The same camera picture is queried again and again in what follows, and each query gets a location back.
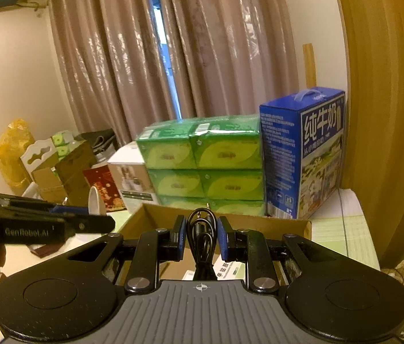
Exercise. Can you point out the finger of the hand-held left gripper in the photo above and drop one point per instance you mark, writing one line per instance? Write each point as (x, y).
(90, 224)
(37, 203)

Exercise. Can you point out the yellow plastic bag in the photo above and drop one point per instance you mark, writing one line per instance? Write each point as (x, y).
(12, 154)

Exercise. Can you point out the blue milk carton box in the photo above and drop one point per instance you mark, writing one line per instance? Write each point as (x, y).
(305, 157)

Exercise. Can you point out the carton with white cutout flap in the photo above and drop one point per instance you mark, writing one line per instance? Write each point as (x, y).
(38, 165)

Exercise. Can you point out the wooden stick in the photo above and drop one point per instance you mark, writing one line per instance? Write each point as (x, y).
(309, 68)

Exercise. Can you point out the black shopping bag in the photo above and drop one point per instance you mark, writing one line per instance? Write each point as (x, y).
(99, 141)

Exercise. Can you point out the white appliance box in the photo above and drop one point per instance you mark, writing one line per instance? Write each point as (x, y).
(130, 179)

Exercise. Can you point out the stack of green tissue packs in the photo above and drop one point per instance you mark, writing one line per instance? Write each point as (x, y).
(202, 161)

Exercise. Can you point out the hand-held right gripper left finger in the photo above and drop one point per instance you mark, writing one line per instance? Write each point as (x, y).
(179, 236)

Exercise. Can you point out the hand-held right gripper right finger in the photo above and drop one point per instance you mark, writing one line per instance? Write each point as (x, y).
(222, 240)

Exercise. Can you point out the brown cardboard box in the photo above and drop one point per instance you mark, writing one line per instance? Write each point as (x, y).
(259, 227)

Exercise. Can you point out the golden curtain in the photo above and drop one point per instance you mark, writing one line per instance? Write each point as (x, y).
(388, 114)

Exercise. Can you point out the shiny beige curtain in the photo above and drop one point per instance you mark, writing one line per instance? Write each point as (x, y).
(116, 61)
(230, 43)

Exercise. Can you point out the red gift box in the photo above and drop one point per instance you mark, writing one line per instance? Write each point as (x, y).
(107, 190)

